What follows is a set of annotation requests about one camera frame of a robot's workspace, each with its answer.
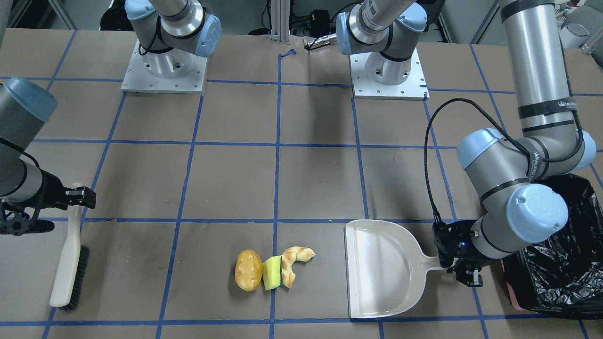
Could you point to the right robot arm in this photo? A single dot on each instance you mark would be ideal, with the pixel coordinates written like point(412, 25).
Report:
point(166, 30)

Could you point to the black bag lined bin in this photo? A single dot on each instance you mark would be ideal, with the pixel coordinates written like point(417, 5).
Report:
point(563, 275)

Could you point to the beige plastic dustpan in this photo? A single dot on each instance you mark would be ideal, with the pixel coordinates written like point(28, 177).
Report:
point(386, 268)

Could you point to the aluminium frame post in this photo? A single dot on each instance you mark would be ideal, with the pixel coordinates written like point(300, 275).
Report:
point(280, 20)

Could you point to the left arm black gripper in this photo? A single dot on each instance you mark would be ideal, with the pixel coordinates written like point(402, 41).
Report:
point(464, 258)

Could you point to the beige hand brush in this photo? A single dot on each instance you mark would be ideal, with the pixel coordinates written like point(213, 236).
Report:
point(67, 286)

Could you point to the white cylinder container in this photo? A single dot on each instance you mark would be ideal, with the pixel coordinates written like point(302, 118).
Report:
point(573, 35)

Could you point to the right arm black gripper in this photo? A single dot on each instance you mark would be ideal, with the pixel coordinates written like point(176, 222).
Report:
point(51, 190)

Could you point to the toy potato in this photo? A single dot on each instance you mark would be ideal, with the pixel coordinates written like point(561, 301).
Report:
point(248, 270)

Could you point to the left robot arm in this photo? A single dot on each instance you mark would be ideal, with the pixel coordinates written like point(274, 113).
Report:
point(505, 171)

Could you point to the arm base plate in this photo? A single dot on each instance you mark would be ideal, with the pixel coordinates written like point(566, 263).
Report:
point(375, 77)
point(173, 72)

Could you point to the yellow green sponge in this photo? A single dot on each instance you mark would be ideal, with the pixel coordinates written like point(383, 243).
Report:
point(271, 272)

